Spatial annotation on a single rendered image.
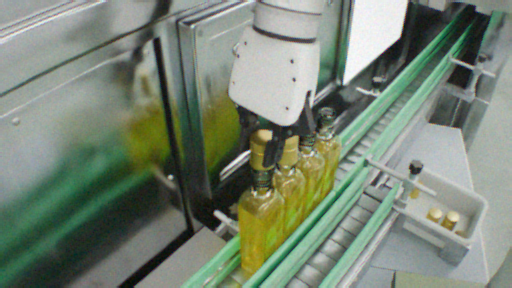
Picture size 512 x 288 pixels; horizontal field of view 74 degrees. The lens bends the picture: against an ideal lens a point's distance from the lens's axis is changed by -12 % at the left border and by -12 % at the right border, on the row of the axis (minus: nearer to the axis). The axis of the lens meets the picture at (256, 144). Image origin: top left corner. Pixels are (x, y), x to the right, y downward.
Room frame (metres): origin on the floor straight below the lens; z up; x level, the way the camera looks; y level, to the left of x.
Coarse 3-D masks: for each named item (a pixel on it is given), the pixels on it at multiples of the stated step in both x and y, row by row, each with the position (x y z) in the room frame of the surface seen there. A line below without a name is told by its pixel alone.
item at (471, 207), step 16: (432, 176) 0.66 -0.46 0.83; (400, 192) 0.61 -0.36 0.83; (448, 192) 0.62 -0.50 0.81; (464, 192) 0.60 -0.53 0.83; (416, 208) 0.60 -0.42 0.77; (448, 208) 0.60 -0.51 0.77; (464, 208) 0.58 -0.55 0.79; (480, 208) 0.55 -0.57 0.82; (432, 224) 0.50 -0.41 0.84; (464, 224) 0.54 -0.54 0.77; (480, 224) 0.49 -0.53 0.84; (464, 240) 0.45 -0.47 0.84
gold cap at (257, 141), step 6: (258, 132) 0.39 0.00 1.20; (264, 132) 0.39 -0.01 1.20; (270, 132) 0.39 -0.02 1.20; (252, 138) 0.38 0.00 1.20; (258, 138) 0.38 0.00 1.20; (264, 138) 0.38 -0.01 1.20; (270, 138) 0.38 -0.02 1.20; (252, 144) 0.37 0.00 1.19; (258, 144) 0.37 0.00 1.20; (264, 144) 0.37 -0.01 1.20; (252, 150) 0.37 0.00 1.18; (258, 150) 0.37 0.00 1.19; (264, 150) 0.37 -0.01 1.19; (252, 156) 0.37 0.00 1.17; (258, 156) 0.37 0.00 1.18; (252, 162) 0.37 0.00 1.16; (258, 162) 0.37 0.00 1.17; (258, 168) 0.37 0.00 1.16; (264, 168) 0.37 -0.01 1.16; (270, 168) 0.37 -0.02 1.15
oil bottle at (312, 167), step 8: (320, 152) 0.47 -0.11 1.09; (304, 160) 0.45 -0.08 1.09; (312, 160) 0.45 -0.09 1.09; (320, 160) 0.46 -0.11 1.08; (304, 168) 0.44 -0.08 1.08; (312, 168) 0.44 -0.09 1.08; (320, 168) 0.46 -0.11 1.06; (312, 176) 0.44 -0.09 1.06; (320, 176) 0.46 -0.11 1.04; (312, 184) 0.44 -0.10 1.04; (320, 184) 0.47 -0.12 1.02; (312, 192) 0.45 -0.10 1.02; (304, 200) 0.44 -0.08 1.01; (312, 200) 0.45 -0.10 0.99; (304, 208) 0.44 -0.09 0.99; (312, 208) 0.46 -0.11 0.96; (304, 216) 0.44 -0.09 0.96
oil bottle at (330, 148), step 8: (336, 136) 0.51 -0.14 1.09; (320, 144) 0.49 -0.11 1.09; (328, 144) 0.49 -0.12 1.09; (336, 144) 0.50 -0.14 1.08; (328, 152) 0.48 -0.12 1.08; (336, 152) 0.50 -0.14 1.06; (328, 160) 0.48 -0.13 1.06; (336, 160) 0.51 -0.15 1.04; (328, 168) 0.48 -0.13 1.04; (336, 168) 0.51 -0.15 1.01; (328, 176) 0.49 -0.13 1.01; (328, 184) 0.49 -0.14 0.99; (320, 192) 0.48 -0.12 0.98; (328, 192) 0.50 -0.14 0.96; (320, 200) 0.48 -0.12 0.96
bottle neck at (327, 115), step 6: (324, 108) 0.53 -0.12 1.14; (330, 108) 0.52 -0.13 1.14; (318, 114) 0.52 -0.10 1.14; (324, 114) 0.52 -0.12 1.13; (330, 114) 0.52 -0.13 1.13; (318, 120) 0.51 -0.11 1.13; (324, 120) 0.50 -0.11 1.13; (330, 120) 0.50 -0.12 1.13; (318, 126) 0.51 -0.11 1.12; (324, 126) 0.50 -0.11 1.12; (330, 126) 0.50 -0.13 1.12; (318, 132) 0.51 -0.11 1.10; (324, 132) 0.50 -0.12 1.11; (330, 132) 0.50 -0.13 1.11; (324, 138) 0.50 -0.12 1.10
